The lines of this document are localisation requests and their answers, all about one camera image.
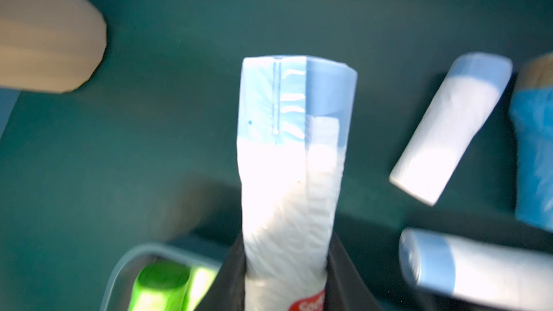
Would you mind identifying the blue trash bag roll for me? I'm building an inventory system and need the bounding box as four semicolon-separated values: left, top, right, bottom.
509;53;552;232

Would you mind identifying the white roll lying flat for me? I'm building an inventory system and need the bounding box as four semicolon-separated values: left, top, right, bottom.
399;228;552;310

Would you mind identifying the dark teal storage box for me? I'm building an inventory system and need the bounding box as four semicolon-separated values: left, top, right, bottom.
99;236;228;310

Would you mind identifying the green trash bag roll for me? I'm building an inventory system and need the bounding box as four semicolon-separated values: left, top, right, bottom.
182;266;218;311
128;260;191;311

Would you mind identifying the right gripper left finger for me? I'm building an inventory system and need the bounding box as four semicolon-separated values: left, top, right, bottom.
196;233;246;311

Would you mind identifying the flower pot with plant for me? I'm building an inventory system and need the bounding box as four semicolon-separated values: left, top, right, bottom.
1;0;107;94

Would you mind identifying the white trash bag roll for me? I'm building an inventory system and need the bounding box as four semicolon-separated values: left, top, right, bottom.
389;53;513;206
237;56;358;310

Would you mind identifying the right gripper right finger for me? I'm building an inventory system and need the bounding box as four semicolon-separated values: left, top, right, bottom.
323;233;382;311

